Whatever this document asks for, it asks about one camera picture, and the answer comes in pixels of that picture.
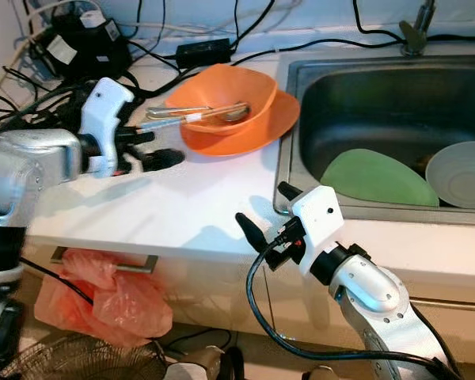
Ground orange bowl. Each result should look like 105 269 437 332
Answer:
165 63 279 135

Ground green plate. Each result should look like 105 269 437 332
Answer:
319 148 440 208

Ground white base cabinet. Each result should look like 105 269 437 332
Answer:
24 241 475 369

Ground black charger box white labels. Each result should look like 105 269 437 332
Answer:
32 12 131 80

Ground black power adapter brick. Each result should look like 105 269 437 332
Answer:
176 38 232 68

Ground steel sink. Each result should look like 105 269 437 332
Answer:
273 54 475 226

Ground white plug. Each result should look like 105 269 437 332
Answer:
81 9 108 31

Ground red plastic bag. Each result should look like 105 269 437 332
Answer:
34 248 173 348

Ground grey bowl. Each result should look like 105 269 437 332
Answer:
425 141 475 210

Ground metal faucet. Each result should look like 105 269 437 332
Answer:
398 0 436 56

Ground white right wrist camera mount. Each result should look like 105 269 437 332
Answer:
289 186 345 276

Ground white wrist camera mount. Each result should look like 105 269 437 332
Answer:
289 186 345 276
79 78 135 179

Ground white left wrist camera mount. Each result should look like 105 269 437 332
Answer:
79 78 135 179

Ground black counter cable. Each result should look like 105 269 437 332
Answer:
230 33 475 66

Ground black adapter cable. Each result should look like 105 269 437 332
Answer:
228 0 284 47

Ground wire fan guard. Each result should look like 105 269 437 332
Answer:
0 332 167 380

